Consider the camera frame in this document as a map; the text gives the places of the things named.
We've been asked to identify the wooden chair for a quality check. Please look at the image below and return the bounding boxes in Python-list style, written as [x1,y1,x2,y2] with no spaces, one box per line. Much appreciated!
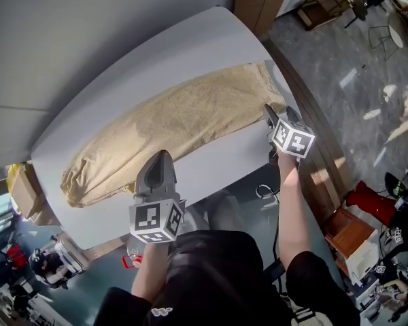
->
[296,0,356,31]

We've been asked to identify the red bag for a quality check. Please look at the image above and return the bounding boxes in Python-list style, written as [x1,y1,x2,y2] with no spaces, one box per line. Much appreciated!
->
[5,244,24,268]

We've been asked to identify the person's black shirt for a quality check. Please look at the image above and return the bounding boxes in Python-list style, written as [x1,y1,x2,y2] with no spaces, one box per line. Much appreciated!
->
[94,229,361,326]

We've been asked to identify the round white side table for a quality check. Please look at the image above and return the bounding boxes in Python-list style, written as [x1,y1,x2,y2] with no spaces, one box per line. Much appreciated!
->
[387,12,405,50]

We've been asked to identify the yellow plastic bag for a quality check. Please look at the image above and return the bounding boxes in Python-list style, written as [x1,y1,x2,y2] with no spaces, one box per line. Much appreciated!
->
[5,163,22,198]

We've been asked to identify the black wire chair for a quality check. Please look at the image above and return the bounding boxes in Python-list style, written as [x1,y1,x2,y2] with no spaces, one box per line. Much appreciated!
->
[368,24,401,62]

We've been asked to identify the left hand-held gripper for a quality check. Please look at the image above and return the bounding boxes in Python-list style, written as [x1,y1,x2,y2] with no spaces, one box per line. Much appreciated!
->
[129,149,188,245]

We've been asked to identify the person's grey-clad legs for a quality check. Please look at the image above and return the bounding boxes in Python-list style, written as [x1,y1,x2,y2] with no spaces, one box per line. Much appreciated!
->
[182,188,241,239]

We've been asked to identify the white box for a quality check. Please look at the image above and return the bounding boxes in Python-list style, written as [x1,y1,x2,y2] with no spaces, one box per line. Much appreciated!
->
[345,238,382,285]

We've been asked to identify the black cable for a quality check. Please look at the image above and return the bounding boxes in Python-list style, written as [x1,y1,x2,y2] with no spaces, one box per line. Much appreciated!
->
[256,183,281,268]

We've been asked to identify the clear bottle with red handle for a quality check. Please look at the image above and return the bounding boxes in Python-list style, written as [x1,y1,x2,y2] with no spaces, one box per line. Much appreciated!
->
[122,235,146,270]

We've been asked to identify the brown cardboard box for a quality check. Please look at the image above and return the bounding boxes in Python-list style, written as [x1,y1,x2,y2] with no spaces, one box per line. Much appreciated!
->
[11,163,46,219]

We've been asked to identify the tan woven pants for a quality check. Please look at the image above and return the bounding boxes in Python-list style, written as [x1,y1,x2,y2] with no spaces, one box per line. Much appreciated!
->
[60,61,288,209]

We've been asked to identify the person's right forearm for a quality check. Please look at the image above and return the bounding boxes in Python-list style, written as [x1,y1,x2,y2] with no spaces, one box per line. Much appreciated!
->
[276,150,314,274]

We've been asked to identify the person's left forearm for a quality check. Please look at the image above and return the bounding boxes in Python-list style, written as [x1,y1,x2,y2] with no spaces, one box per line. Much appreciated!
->
[131,242,171,302]

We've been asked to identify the brown wooden cabinet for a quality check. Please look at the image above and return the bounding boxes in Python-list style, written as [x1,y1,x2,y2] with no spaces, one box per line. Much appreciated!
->
[322,208,379,272]

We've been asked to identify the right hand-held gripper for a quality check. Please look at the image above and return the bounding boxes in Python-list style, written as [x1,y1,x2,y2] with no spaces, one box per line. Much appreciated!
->
[262,103,316,172]

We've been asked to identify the brown wooden panel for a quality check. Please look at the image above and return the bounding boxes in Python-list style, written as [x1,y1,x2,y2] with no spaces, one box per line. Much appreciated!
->
[233,0,295,37]

